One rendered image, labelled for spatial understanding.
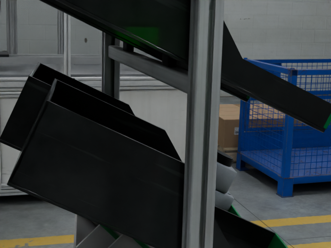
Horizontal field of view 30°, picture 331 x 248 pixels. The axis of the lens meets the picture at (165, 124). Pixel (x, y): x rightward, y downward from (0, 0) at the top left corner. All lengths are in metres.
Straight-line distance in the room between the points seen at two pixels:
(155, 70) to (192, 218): 0.16
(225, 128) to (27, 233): 2.30
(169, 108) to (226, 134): 1.19
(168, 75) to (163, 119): 3.99
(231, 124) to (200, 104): 5.13
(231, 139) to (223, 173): 4.88
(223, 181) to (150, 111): 3.76
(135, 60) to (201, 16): 0.20
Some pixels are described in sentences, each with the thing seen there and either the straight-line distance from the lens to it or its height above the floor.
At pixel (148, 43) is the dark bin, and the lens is 0.48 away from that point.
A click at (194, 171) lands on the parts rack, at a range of 0.47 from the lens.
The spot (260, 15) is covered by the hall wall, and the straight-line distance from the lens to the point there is 9.63.
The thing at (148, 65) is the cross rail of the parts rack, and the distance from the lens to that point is 0.59.
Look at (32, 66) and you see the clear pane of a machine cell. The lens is 4.29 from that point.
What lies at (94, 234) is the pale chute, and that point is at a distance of 0.67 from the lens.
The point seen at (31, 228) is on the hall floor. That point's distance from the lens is 4.06.
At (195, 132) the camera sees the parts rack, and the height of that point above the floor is 1.35.
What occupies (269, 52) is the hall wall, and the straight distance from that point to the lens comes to 9.73.
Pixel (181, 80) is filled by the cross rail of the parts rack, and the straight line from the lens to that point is 0.50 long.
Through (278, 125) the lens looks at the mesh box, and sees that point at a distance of 4.80.
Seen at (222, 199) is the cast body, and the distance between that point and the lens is 0.74.
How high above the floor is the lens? 1.45
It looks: 11 degrees down
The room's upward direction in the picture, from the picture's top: 2 degrees clockwise
